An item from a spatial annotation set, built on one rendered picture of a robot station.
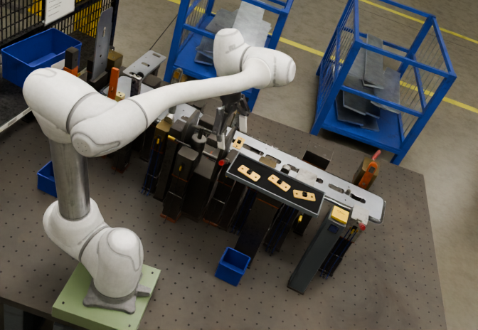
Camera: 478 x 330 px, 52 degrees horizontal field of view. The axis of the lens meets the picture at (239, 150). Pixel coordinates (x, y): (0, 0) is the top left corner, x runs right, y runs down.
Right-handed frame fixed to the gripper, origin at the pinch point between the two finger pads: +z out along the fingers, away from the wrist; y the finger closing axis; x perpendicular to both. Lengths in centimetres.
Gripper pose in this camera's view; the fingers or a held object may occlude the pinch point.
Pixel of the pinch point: (232, 137)
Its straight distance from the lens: 184.0
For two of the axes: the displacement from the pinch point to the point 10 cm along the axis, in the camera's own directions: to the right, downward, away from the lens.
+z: 0.3, 8.2, 5.7
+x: -8.1, -3.2, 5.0
